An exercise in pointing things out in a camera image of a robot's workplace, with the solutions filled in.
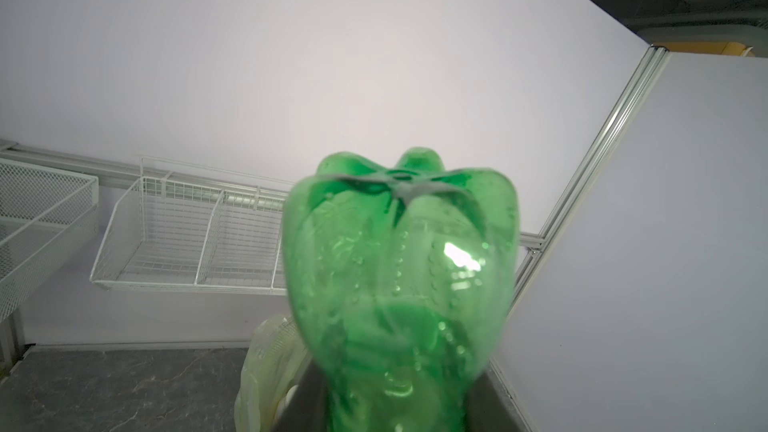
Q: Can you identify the long white wire basket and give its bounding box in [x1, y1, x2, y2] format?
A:
[90, 156, 292, 295]

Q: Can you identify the small white mesh basket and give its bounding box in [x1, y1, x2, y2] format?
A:
[1, 159, 99, 320]

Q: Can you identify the dark green soda bottle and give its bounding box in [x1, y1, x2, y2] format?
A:
[281, 147, 520, 431]

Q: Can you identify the green-lined mesh waste bin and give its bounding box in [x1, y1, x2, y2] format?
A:
[234, 315, 310, 431]

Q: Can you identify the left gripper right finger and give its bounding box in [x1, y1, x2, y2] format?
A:
[465, 368, 527, 432]

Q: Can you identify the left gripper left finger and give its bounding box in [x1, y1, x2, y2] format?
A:
[272, 358, 330, 432]

